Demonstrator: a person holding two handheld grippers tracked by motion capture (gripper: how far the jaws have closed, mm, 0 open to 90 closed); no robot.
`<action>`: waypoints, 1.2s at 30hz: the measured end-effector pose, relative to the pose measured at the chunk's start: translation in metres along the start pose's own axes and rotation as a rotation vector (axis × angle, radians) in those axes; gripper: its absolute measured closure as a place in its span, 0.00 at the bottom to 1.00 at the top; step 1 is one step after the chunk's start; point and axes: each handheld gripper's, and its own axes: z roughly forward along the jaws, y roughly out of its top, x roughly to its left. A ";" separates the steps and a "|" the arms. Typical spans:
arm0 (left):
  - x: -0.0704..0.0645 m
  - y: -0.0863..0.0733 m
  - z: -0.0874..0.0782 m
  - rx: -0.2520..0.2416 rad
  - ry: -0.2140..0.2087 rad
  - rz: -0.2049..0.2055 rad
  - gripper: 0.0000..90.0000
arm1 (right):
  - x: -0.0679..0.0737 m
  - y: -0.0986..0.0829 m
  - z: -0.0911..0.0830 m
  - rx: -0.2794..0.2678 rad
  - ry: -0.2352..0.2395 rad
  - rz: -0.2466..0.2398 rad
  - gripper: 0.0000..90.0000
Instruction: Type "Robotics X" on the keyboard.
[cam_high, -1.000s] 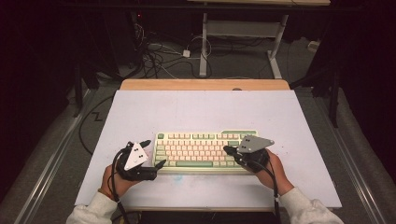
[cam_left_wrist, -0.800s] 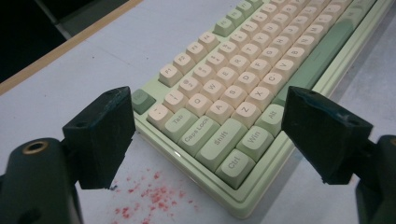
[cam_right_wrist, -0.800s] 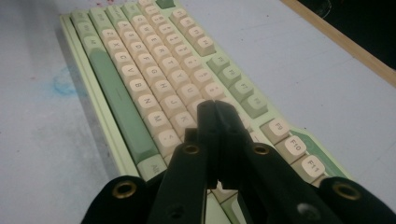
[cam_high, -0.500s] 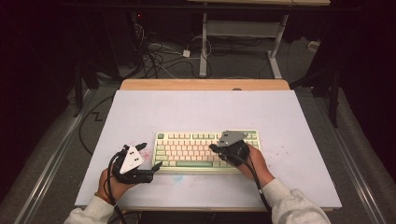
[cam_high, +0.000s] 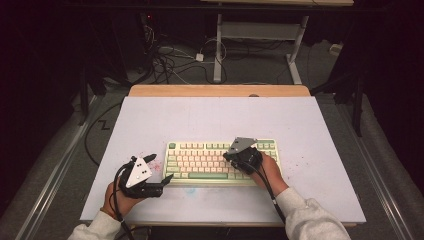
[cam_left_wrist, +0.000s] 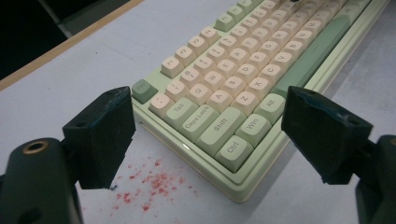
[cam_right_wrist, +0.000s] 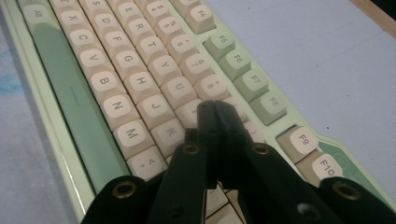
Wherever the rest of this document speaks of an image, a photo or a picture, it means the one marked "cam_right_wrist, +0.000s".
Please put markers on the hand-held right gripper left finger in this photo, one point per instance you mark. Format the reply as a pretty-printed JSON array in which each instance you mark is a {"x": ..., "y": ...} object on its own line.
[{"x": 208, "y": 124}]

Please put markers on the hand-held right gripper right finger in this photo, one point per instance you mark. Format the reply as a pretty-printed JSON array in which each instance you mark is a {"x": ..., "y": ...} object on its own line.
[{"x": 230, "y": 130}]

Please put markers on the wooden table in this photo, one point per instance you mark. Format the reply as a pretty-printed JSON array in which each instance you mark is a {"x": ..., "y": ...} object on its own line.
[{"x": 373, "y": 14}]

